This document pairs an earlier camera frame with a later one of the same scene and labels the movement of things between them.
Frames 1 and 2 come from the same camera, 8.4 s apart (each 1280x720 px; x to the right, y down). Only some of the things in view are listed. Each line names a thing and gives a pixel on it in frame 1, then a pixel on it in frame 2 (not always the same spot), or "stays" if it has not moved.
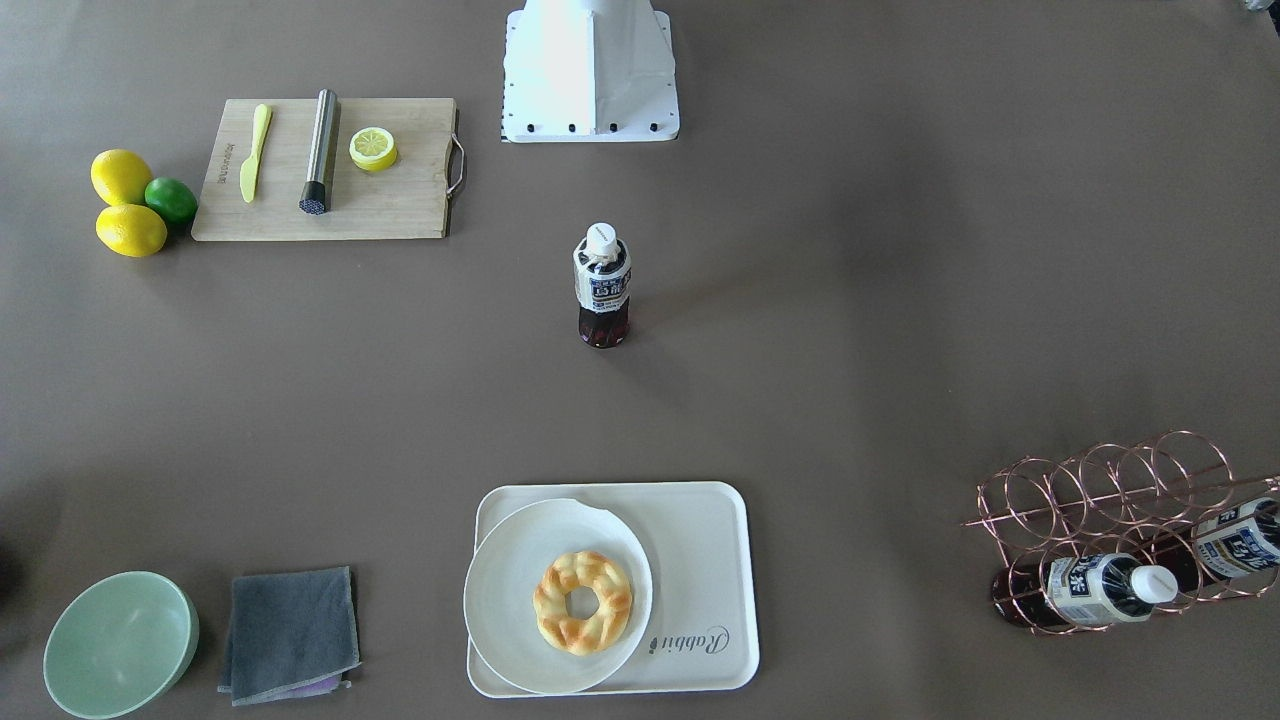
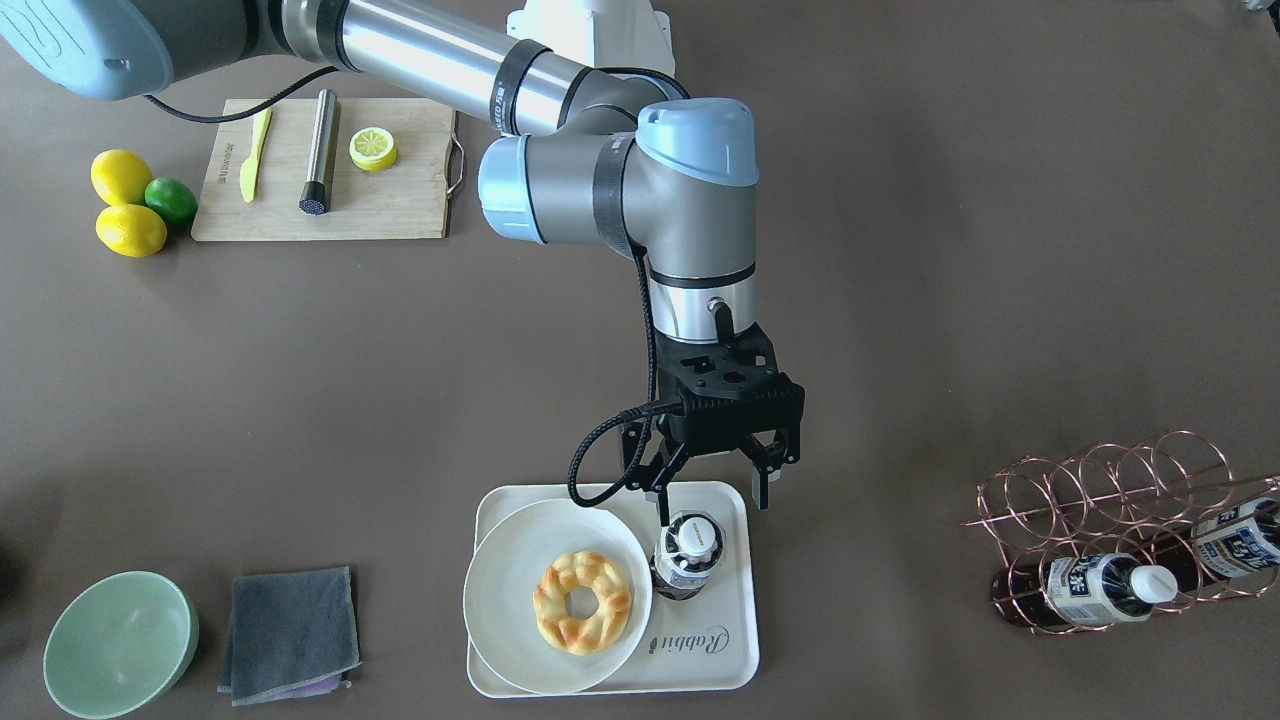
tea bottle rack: [603, 282] -> [689, 545]
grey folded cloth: [290, 635] stays
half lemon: [373, 149] stays
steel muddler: [317, 191] stays
